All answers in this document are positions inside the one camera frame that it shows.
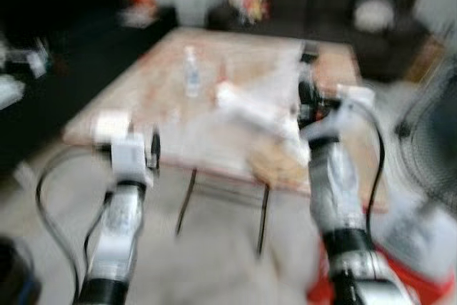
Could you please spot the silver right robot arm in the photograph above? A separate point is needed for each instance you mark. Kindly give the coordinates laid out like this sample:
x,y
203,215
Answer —
x,y
339,191

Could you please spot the brown paper trash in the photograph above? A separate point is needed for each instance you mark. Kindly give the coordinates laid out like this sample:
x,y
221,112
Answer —
x,y
275,162

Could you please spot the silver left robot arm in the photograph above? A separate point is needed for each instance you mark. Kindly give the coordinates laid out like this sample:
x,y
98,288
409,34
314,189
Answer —
x,y
118,233

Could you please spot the black standing fan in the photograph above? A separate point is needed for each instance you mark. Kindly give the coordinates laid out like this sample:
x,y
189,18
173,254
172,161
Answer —
x,y
432,133

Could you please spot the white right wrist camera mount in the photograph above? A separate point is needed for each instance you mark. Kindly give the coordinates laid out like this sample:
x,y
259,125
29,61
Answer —
x,y
355,101

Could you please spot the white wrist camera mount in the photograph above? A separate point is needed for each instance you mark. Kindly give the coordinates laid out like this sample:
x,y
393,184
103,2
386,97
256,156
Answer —
x,y
355,101
128,151

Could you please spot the white round cushion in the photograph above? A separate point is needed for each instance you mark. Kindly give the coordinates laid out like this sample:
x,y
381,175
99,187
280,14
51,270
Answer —
x,y
373,12

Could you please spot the white plastic bag trash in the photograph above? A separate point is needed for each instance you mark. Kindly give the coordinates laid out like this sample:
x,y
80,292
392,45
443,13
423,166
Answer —
x,y
260,108

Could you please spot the clear plastic water bottle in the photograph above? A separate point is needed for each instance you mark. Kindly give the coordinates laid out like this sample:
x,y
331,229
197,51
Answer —
x,y
192,73

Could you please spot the translucent plastic bag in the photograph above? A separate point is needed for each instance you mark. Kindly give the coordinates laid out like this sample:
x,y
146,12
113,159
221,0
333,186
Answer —
x,y
410,237

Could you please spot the dark brown sofa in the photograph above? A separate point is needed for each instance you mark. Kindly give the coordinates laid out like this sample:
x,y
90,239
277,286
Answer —
x,y
314,12

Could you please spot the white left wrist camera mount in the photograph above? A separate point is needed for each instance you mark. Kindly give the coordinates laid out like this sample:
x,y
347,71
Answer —
x,y
128,151

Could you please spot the marble pattern low table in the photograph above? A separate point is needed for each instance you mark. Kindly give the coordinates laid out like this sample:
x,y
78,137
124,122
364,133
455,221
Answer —
x,y
143,98

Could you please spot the red plastic stool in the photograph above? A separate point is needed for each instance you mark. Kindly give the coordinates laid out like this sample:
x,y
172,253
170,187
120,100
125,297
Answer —
x,y
421,285

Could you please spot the small black object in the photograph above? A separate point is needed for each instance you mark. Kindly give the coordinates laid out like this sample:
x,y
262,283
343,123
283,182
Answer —
x,y
310,51

